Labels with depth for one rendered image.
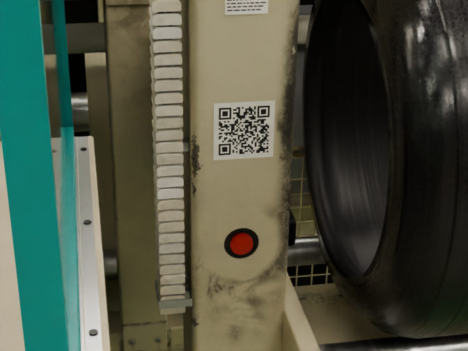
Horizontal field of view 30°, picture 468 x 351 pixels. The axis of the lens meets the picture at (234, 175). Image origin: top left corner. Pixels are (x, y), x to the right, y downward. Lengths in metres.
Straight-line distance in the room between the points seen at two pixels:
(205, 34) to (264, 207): 0.24
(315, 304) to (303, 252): 0.11
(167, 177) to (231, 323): 0.24
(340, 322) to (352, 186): 0.22
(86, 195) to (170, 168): 0.29
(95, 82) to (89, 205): 1.08
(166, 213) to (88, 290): 0.45
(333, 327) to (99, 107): 0.72
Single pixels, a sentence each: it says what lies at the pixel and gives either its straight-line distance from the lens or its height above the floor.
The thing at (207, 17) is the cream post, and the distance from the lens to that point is 1.01.
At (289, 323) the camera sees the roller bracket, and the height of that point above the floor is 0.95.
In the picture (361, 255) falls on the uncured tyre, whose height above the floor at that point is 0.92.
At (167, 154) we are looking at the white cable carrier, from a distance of 1.08.
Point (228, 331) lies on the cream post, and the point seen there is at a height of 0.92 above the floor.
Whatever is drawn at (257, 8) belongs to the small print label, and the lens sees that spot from 1.02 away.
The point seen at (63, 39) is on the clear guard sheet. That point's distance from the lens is 0.89.
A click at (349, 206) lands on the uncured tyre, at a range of 1.45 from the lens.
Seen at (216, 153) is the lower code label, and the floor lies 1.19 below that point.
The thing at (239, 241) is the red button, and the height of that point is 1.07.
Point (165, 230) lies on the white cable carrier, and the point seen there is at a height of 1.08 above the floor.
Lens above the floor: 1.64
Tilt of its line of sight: 26 degrees down
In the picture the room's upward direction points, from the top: 1 degrees clockwise
